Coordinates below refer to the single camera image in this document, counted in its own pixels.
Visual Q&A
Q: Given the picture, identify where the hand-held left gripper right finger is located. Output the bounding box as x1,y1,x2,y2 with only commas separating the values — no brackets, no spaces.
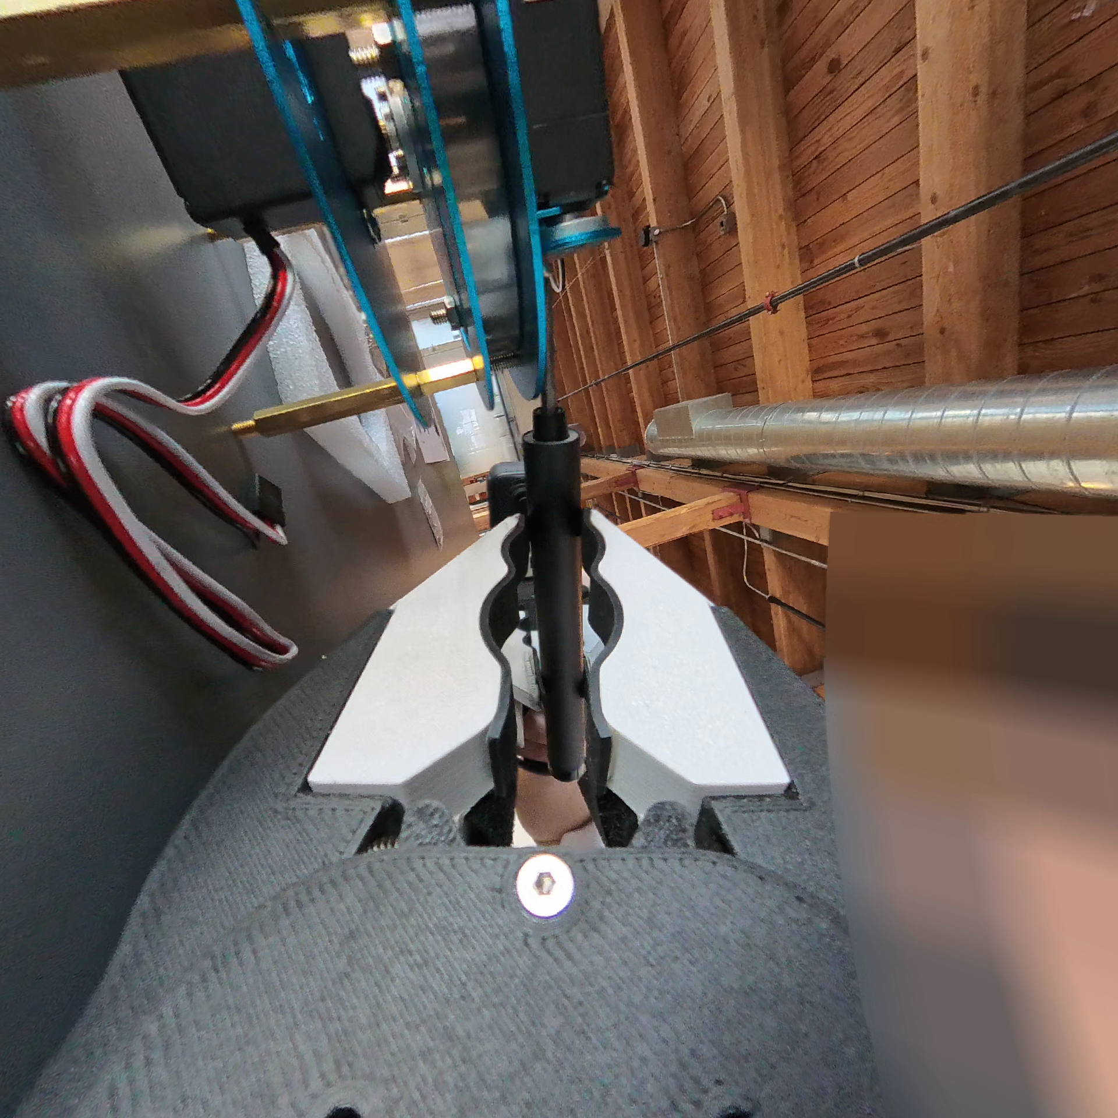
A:
586,508,793,822

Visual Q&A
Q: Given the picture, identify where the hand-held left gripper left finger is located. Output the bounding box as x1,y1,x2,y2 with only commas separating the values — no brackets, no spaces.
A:
305,511,530,822

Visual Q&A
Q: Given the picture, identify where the black electric screwdriver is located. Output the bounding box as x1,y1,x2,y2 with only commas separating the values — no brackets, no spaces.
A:
521,262,590,783

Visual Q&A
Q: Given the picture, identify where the blue toy robot arm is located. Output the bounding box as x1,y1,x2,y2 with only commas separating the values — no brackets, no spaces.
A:
0,0,624,439

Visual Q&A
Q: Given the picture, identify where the grey desk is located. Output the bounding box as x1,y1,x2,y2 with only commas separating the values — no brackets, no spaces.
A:
0,69,494,1118

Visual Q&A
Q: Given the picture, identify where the person's right hand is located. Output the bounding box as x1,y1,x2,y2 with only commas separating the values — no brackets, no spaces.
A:
513,711,599,847

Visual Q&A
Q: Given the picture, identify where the white foam block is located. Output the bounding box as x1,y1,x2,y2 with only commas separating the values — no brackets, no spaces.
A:
243,228,415,506

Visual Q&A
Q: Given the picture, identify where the black ceiling rod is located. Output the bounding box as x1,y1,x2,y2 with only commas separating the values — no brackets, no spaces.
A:
558,130,1118,405

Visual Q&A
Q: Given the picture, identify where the silver ventilation duct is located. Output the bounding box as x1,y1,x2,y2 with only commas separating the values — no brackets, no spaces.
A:
644,365,1118,500

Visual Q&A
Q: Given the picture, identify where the red white black servo cable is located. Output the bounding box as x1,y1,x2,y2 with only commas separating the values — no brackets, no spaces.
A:
5,215,299,671

